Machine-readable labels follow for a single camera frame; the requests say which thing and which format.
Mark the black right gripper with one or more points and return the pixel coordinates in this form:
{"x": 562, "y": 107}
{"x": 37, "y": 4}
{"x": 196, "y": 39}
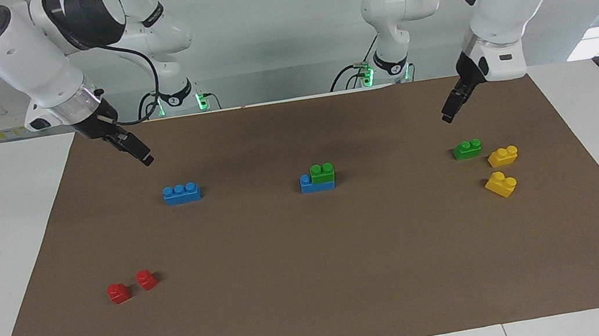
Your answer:
{"x": 97, "y": 123}

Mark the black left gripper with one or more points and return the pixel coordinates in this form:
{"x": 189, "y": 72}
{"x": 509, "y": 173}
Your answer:
{"x": 472, "y": 69}

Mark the green two-stud toy block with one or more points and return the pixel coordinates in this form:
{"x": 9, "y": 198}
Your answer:
{"x": 467, "y": 149}
{"x": 323, "y": 173}

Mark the blue three-stud toy block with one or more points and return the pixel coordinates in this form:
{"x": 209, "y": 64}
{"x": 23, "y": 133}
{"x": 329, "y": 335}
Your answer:
{"x": 181, "y": 193}
{"x": 314, "y": 186}

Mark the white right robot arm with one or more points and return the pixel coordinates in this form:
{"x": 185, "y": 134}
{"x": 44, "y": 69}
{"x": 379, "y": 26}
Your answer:
{"x": 20, "y": 60}

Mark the yellow two-stud toy block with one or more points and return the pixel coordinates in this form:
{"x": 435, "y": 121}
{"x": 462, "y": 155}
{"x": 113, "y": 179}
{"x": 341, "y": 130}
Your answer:
{"x": 503, "y": 156}
{"x": 501, "y": 184}

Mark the red one-stud toy block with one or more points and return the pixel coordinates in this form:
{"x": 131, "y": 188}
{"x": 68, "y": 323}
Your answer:
{"x": 118, "y": 293}
{"x": 146, "y": 280}

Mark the brown paper mat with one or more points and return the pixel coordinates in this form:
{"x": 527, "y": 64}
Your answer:
{"x": 311, "y": 248}

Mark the white wall socket box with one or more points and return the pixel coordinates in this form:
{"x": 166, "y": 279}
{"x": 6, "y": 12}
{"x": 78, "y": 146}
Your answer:
{"x": 9, "y": 125}

